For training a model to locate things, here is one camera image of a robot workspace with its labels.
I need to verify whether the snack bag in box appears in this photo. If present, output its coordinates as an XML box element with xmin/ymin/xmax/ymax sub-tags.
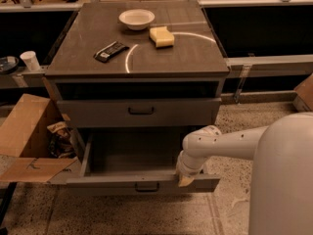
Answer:
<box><xmin>47</xmin><ymin>121</ymin><xmax>75</xmax><ymax>159</ymax></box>

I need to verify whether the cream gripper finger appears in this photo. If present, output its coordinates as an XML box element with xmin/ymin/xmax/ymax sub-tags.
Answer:
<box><xmin>178</xmin><ymin>175</ymin><xmax>194</xmax><ymax>187</ymax></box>

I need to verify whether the brown cardboard box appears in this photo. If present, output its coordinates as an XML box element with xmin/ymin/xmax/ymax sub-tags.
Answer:
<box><xmin>0</xmin><ymin>94</ymin><xmax>84</xmax><ymax>184</ymax></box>

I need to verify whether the cardboard box at right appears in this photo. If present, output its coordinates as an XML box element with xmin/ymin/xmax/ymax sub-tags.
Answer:
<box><xmin>292</xmin><ymin>73</ymin><xmax>313</xmax><ymax>112</ymax></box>

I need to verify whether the white paper cup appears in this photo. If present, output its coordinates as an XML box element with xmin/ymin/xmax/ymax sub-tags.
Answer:
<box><xmin>20</xmin><ymin>51</ymin><xmax>41</xmax><ymax>71</ymax></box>

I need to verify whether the white bowl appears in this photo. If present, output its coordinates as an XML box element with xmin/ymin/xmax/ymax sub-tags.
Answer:
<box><xmin>118</xmin><ymin>9</ymin><xmax>155</xmax><ymax>30</ymax></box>

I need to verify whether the grey drawer cabinet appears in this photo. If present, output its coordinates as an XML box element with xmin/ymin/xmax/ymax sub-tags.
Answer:
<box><xmin>44</xmin><ymin>0</ymin><xmax>230</xmax><ymax>135</ymax></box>

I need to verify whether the dark round lid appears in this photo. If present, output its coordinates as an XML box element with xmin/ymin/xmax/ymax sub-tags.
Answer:
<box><xmin>0</xmin><ymin>56</ymin><xmax>19</xmax><ymax>74</ymax></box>

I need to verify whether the grey drawer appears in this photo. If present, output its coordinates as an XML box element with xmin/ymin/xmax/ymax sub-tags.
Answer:
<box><xmin>58</xmin><ymin>98</ymin><xmax>221</xmax><ymax>128</ymax></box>
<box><xmin>67</xmin><ymin>127</ymin><xmax>219</xmax><ymax>196</ymax></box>

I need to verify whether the black snack bar wrapper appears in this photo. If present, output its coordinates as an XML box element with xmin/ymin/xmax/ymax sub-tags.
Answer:
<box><xmin>94</xmin><ymin>41</ymin><xmax>129</xmax><ymax>63</ymax></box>

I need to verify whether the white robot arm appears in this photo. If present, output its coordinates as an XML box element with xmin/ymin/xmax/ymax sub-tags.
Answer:
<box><xmin>176</xmin><ymin>112</ymin><xmax>313</xmax><ymax>235</ymax></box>

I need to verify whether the grey top drawer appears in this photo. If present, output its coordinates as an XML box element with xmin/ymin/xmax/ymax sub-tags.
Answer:
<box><xmin>58</xmin><ymin>98</ymin><xmax>221</xmax><ymax>128</ymax></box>

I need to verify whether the yellow sponge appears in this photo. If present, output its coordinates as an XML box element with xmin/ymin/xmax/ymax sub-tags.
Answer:
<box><xmin>150</xmin><ymin>26</ymin><xmax>174</xmax><ymax>48</ymax></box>

